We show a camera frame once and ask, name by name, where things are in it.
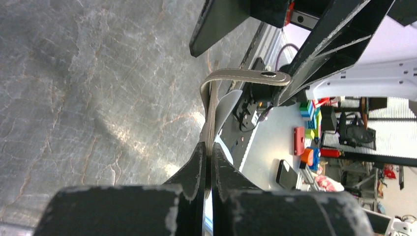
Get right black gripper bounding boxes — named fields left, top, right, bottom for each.
left=189, top=0, right=394, bottom=106

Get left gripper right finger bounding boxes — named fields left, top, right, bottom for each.
left=211, top=143, right=374, bottom=236

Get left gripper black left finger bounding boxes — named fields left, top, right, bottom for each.
left=34, top=142, right=206, bottom=236

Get beige leather card holder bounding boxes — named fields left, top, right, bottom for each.
left=200, top=68, right=291, bottom=156

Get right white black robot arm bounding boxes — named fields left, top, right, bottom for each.
left=189, top=0, right=417, bottom=107

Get black smartphone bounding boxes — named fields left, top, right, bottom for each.
left=276, top=159, right=298, bottom=190

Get colourful toy blocks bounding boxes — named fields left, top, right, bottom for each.
left=299, top=101, right=322, bottom=171

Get red box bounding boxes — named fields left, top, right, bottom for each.
left=294, top=126, right=305, bottom=155

